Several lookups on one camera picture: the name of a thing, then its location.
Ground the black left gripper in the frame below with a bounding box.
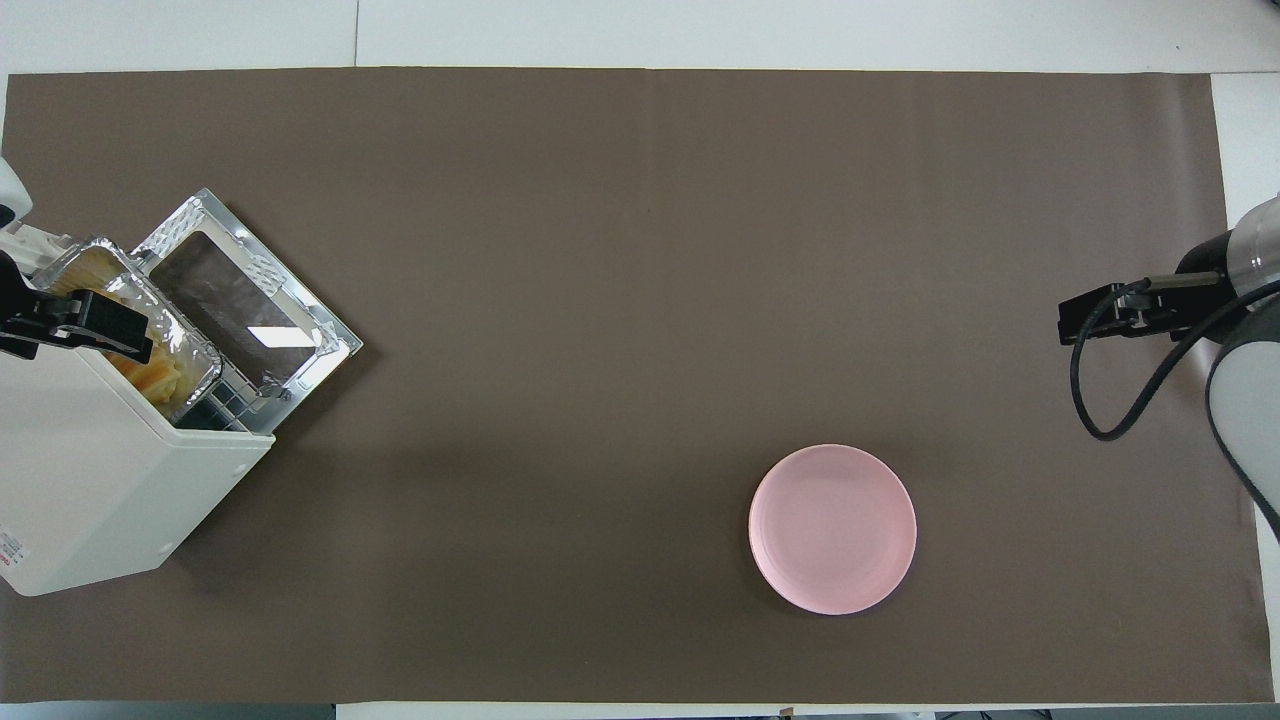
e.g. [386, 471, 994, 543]
[0, 250, 157, 364]

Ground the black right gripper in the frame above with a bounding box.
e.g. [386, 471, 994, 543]
[1058, 232, 1249, 348]

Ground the sliced golden bread loaf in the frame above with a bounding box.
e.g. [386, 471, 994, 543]
[58, 250, 193, 403]

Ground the aluminium foil tray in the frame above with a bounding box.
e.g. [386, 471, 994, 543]
[38, 236, 224, 411]

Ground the cream white toaster oven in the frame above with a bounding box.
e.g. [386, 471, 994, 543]
[0, 225, 276, 598]

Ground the pink round plate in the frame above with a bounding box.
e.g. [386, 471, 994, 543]
[748, 444, 918, 616]

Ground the brown table mat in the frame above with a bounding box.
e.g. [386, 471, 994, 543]
[0, 68, 1276, 704]

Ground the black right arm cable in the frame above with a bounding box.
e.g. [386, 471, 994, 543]
[1070, 276, 1280, 443]

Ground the metal oven wire rack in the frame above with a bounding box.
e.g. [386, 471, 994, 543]
[172, 355, 291, 433]

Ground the glass oven door chrome frame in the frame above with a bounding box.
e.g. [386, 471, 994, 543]
[130, 188, 364, 433]

